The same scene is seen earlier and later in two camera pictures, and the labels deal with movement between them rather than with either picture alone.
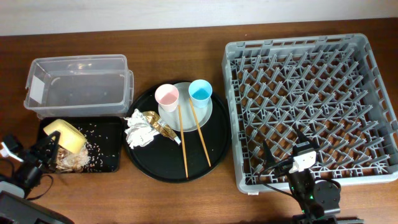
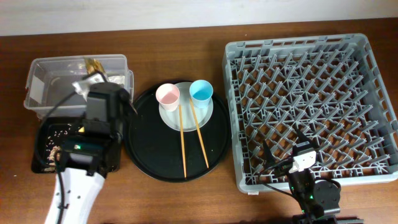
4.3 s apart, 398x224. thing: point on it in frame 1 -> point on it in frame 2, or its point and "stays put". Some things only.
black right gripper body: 285,165 stays put
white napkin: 139,132 -> 117,79
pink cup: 167,96 stays put
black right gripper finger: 268,158 stays put
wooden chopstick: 199,133 stays put
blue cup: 200,91 stays put
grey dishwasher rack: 331,86 stays put
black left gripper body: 34,158 -> 104,88
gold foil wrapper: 164,129 -> 94,65
